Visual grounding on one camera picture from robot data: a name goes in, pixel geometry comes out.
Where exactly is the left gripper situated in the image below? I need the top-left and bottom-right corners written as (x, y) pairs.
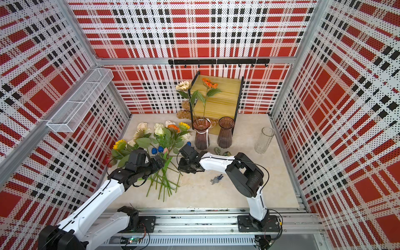
top-left (137, 155), bottom-right (166, 179)

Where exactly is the cream rose flower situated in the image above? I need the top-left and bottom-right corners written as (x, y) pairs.
top-left (176, 81), bottom-right (197, 121)

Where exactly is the orange gerbera flower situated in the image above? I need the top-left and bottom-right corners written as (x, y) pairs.
top-left (196, 78), bottom-right (222, 118)

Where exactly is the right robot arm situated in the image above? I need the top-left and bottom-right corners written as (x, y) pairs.
top-left (178, 144), bottom-right (269, 227)

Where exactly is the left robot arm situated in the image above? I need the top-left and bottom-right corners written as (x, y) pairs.
top-left (38, 148), bottom-right (165, 250)

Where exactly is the pink ribbed glass vase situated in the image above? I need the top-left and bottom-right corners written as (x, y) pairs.
top-left (193, 118), bottom-right (211, 150)

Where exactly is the yellow flower back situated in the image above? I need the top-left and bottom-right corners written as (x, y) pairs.
top-left (179, 122), bottom-right (190, 131)

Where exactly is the orange flower in pile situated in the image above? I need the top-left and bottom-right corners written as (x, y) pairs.
top-left (167, 124), bottom-right (181, 133)

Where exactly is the white rose in pile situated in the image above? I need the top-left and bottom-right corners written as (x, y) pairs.
top-left (154, 123), bottom-right (165, 136)

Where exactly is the brown ribbed glass vase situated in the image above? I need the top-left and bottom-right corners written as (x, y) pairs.
top-left (217, 117), bottom-right (235, 149)

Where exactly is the brown teddy bear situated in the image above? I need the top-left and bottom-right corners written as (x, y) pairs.
top-left (177, 101), bottom-right (192, 120)

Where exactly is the bamboo two-tier shelf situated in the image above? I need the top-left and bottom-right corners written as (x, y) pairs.
top-left (188, 72), bottom-right (244, 135)

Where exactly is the clear glass vase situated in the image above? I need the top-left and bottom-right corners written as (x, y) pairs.
top-left (254, 127), bottom-right (275, 154)

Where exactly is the green keychain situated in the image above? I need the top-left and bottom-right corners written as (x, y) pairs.
top-left (214, 147), bottom-right (232, 156)

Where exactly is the white wire wall basket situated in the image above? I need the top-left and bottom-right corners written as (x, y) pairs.
top-left (46, 68), bottom-right (113, 133)

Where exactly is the black hook rail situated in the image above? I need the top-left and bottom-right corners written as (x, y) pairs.
top-left (168, 58), bottom-right (270, 66)

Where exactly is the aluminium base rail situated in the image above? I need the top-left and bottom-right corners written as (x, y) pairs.
top-left (65, 207), bottom-right (329, 248)

